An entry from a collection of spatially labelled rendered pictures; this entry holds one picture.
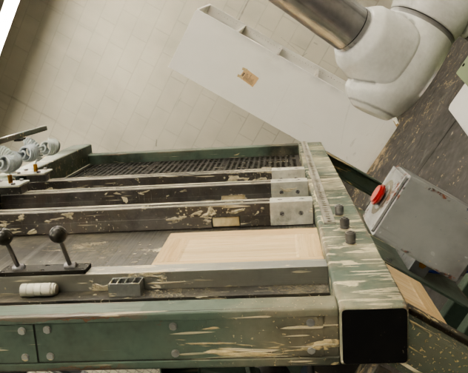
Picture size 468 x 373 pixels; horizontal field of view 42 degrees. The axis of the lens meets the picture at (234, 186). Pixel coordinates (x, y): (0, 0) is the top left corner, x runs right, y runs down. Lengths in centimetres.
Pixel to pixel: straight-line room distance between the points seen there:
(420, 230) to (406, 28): 45
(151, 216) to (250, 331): 80
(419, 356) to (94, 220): 108
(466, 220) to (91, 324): 68
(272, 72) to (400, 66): 426
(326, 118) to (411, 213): 456
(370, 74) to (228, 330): 59
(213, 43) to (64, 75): 256
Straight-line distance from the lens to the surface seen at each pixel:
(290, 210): 180
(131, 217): 186
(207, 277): 135
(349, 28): 129
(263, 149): 316
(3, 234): 140
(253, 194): 210
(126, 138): 752
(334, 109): 559
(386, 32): 130
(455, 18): 138
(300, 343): 113
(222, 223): 182
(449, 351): 117
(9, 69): 791
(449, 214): 108
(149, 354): 116
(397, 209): 106
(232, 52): 557
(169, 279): 137
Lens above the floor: 121
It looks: 2 degrees down
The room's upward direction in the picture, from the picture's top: 61 degrees counter-clockwise
